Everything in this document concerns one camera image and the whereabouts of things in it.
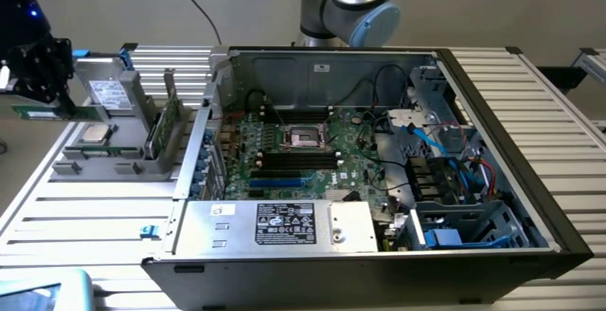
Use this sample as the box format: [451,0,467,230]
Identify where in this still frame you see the silver hard disk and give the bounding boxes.
[72,55,139,114]

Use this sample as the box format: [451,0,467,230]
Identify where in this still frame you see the green graphics card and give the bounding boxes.
[143,68,184,160]

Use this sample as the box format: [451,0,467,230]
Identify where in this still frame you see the grey disk bay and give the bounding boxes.
[408,200,531,252]

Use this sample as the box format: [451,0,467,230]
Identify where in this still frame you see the black open PC case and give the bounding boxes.
[140,44,595,311]

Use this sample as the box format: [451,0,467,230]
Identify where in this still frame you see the metal drive cage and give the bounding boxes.
[386,65,481,156]

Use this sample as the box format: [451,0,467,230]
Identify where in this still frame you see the silver chipset heatsink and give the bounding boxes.
[323,188,355,202]

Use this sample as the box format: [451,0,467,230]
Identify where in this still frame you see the blue expansion slot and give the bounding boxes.
[248,178,304,189]

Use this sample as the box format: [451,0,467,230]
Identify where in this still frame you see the metal CPU socket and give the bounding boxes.
[282,123,331,151]

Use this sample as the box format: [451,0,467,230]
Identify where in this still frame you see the blue SATA wire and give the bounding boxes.
[399,124,481,202]

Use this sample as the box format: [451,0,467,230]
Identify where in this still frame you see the silver CPU chip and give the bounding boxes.
[81,124,116,146]

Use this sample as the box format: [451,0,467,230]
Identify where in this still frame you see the green RAM stick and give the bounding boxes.
[11,103,103,122]
[63,145,144,158]

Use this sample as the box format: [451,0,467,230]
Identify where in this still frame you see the blue disk bay latch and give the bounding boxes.
[422,228,465,249]

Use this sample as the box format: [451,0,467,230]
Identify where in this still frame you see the long black expansion slot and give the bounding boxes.
[250,169,304,180]

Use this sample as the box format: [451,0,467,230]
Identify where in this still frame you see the green Dell motherboard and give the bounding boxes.
[220,107,404,220]

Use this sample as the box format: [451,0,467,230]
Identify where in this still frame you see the grey parts rack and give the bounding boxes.
[48,70,200,185]

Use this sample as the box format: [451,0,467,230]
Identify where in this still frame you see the red wire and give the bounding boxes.
[473,160,499,198]

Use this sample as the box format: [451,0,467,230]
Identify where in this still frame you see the light blue device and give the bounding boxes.
[0,268,99,311]

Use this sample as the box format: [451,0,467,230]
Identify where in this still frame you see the black wall cable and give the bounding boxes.
[167,0,223,46]

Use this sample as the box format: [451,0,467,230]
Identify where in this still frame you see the black RAM slot bank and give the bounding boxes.
[259,151,340,170]
[262,109,334,124]

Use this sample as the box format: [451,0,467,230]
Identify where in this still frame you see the slatted metal side table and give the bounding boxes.
[570,47,606,85]

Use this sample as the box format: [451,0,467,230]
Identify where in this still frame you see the silver power supply unit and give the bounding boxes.
[162,199,380,256]

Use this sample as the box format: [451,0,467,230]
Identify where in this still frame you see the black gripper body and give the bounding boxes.
[0,0,53,60]

